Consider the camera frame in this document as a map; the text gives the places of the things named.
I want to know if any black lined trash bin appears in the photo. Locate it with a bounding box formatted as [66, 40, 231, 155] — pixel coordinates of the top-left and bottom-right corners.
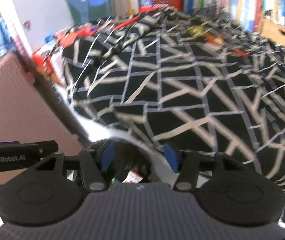
[82, 138, 168, 188]

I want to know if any gold foil wrapper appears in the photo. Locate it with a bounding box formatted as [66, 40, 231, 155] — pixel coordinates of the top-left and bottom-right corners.
[187, 25, 207, 38]

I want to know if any orange rimmed white wrapper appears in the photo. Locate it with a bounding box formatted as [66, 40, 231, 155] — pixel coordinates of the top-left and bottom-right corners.
[204, 33, 224, 46]

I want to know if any black white geometric cloth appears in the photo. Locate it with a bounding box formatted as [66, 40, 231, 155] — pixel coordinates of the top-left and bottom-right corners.
[62, 8, 285, 222]

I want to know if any red snack bag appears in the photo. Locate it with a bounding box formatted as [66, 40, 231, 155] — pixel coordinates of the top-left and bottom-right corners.
[58, 25, 97, 47]

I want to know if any wooden shelf box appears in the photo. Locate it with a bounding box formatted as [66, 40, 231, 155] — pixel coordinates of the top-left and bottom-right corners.
[260, 19, 285, 47]

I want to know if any pink ribbed suitcase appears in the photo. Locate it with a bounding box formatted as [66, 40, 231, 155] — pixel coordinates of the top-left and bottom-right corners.
[0, 51, 83, 183]

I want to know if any pink grey snack wrapper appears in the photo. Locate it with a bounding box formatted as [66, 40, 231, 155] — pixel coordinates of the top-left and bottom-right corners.
[122, 170, 143, 184]

